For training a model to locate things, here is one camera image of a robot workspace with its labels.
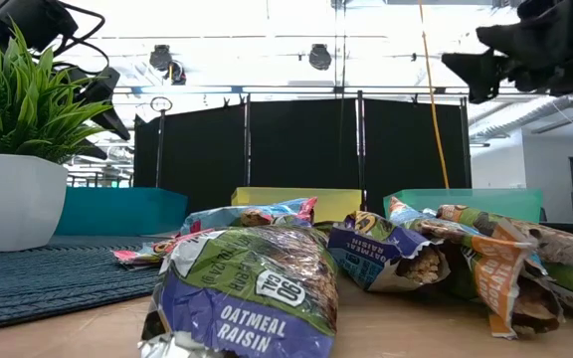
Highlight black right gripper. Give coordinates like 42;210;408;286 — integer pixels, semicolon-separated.
441;0;573;104

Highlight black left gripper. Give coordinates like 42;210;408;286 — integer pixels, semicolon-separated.
0;0;131;161

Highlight red wrapper granola bar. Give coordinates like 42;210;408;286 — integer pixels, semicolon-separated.
111;229;203;272

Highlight blue wrapper granola bar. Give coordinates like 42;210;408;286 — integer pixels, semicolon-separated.
179;196;318;236

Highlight orange green wrapper granola bar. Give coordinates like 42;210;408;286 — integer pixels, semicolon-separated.
436;203;573;320
388;195;565;341

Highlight oatmeal raisin granola bar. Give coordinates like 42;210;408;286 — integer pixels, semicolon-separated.
326;210;451;294
138;224;341;358

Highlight black round ceiling fixture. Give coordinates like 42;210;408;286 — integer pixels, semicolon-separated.
307;43;333;72
148;43;188;87

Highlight blue plastic bin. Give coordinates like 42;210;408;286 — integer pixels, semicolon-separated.
55;186;189;237

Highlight green plant in white pot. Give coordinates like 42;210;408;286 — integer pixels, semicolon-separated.
0;22;113;253

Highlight teal plastic bin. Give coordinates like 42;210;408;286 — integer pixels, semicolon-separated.
383;187;545;224

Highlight round dark blue woven mat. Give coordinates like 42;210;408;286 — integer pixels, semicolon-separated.
0;233;188;333

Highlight yellow plastic bin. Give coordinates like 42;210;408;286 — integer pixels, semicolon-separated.
230;186;363;225

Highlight black pole with ring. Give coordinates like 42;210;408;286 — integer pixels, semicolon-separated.
149;95;174;189

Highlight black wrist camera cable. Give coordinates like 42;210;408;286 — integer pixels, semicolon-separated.
50;0;107;69

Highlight yellow hanging cable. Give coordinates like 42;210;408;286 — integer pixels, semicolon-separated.
417;0;451;190

